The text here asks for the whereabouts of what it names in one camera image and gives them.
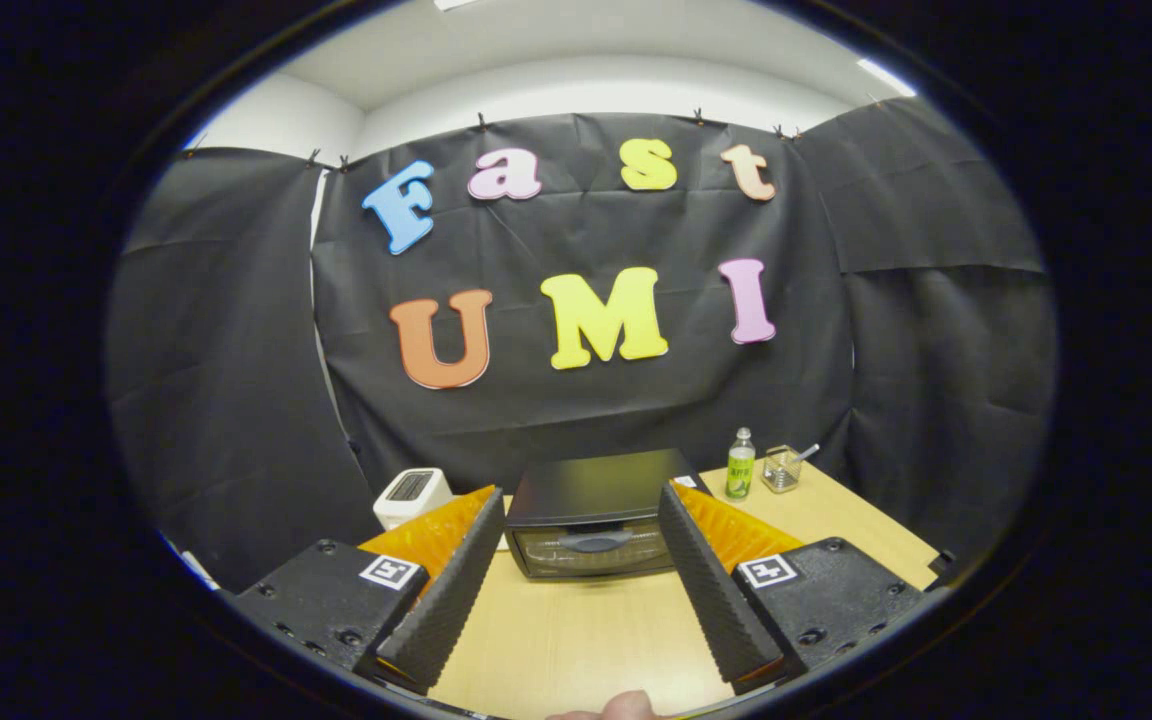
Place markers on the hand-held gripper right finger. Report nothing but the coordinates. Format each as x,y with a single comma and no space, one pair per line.
711,590

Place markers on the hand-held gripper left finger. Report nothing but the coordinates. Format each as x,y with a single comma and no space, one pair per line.
446,600

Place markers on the black toaster oven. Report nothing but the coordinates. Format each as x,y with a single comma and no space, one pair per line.
596,485

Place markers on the white bread toaster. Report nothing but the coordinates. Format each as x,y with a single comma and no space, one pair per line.
411,497

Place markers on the green label water bottle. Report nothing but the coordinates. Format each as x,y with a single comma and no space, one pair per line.
740,470

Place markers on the metal spoon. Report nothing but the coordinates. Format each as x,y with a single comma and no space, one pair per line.
808,452

